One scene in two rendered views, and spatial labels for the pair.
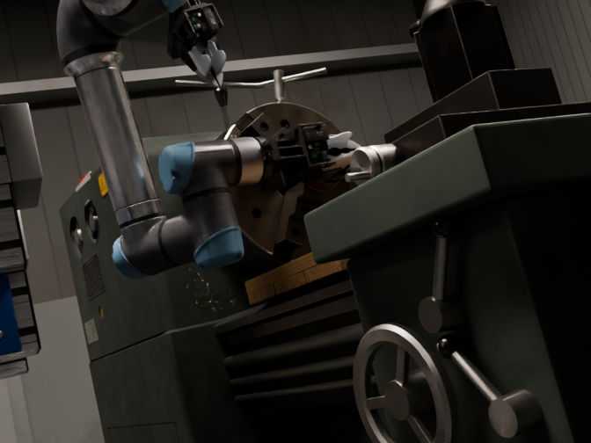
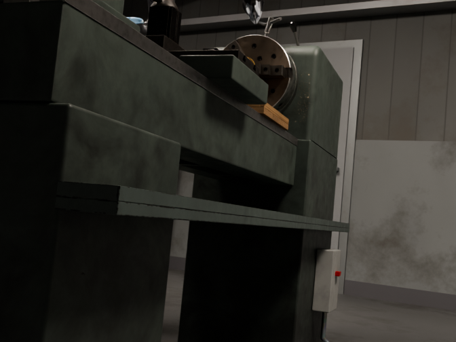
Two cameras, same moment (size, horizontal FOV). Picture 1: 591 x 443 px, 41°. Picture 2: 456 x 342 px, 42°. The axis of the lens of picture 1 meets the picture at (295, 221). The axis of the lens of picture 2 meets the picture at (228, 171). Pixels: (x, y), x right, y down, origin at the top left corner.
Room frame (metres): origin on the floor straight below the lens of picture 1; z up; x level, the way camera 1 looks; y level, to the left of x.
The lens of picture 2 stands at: (0.05, -1.72, 0.53)
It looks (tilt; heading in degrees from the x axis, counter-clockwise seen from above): 5 degrees up; 52
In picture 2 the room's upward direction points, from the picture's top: 5 degrees clockwise
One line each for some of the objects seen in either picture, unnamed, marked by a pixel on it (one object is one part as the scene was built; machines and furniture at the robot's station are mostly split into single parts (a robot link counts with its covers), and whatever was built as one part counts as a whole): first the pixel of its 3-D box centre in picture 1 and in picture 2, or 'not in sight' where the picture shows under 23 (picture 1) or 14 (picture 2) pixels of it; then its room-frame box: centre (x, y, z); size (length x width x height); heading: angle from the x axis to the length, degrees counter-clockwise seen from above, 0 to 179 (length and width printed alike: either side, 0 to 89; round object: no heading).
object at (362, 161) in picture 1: (367, 167); not in sight; (0.83, -0.09, 0.95); 0.07 x 0.04 x 0.04; 121
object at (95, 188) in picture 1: (201, 245); (276, 105); (1.84, 0.23, 1.06); 0.59 x 0.48 x 0.39; 31
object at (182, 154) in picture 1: (199, 168); not in sight; (1.18, 0.12, 1.08); 0.11 x 0.08 x 0.09; 120
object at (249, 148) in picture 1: (244, 159); not in sight; (1.22, 0.06, 1.08); 0.08 x 0.05 x 0.08; 30
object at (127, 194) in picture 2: not in sight; (206, 210); (1.20, -0.17, 0.55); 2.10 x 0.60 x 0.02; 31
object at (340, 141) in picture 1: (340, 140); not in sight; (1.31, -0.11, 1.10); 0.09 x 0.06 x 0.03; 120
